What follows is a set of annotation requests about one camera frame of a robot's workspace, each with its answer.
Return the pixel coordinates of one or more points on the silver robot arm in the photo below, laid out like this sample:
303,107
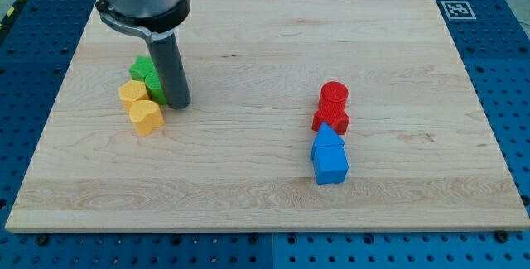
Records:
151,20

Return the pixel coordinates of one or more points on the blue cube block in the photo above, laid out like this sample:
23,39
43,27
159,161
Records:
330,164

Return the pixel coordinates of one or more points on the blue triangle block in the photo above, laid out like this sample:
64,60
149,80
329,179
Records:
325,137

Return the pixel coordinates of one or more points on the red cylinder block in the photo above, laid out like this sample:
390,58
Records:
333,97

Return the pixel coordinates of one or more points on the red star block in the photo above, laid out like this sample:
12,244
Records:
336,118

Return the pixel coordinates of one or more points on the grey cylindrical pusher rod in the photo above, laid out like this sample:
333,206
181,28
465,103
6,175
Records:
167,61

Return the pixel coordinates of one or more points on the green cylinder block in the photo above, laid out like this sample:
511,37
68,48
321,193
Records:
154,88

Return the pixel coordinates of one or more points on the yellow heart block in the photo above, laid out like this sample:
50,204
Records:
146,116

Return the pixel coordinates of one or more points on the green star block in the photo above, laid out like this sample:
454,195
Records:
141,68

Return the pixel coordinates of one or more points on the yellow hexagon block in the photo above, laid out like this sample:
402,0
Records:
131,92

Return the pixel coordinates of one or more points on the wooden board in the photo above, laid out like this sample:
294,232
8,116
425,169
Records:
421,154

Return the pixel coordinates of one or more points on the white fiducial marker tag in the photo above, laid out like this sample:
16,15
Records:
458,10

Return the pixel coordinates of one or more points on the black screw left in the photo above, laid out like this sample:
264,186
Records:
42,239

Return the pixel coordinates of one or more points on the black screw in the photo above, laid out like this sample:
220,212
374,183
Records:
42,239
501,236

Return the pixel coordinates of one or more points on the black screw right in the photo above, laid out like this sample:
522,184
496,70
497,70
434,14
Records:
501,236

